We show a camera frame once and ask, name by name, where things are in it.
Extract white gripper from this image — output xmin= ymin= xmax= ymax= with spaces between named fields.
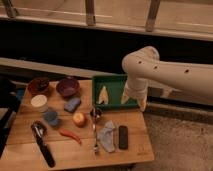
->
xmin=121 ymin=77 xmax=148 ymax=112

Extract black eraser block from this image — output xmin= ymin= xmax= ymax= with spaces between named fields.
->
xmin=119 ymin=125 xmax=128 ymax=150

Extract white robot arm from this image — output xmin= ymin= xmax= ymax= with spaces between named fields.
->
xmin=121 ymin=46 xmax=213 ymax=111

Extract blue plastic cup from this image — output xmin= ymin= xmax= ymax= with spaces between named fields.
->
xmin=43 ymin=109 xmax=59 ymax=127

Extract white plastic cup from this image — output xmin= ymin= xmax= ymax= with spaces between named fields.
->
xmin=31 ymin=95 xmax=48 ymax=112

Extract green plastic tray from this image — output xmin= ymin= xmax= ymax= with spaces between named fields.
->
xmin=92 ymin=74 xmax=138 ymax=110

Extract yellow wedge in tray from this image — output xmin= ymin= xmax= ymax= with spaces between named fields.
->
xmin=98 ymin=86 xmax=109 ymax=104

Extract metal spoon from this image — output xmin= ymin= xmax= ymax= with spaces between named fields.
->
xmin=90 ymin=107 xmax=102 ymax=155

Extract grey blue cloth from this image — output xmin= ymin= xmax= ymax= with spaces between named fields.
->
xmin=97 ymin=121 xmax=115 ymax=153

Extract red yellow apple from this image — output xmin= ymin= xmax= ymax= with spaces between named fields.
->
xmin=73 ymin=113 xmax=87 ymax=127

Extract blue sponge block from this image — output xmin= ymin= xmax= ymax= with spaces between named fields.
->
xmin=64 ymin=97 xmax=81 ymax=113

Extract purple bowl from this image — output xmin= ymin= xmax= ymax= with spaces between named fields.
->
xmin=56 ymin=77 xmax=80 ymax=97

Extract red chili pepper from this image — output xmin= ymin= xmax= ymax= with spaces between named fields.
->
xmin=59 ymin=129 xmax=82 ymax=145

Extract dark red bowl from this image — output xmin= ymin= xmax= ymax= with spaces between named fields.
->
xmin=27 ymin=77 xmax=49 ymax=95

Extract dark chair at left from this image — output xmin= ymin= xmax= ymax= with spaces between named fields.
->
xmin=0 ymin=76 xmax=20 ymax=157

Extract black handled peeler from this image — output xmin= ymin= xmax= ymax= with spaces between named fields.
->
xmin=31 ymin=121 xmax=55 ymax=168

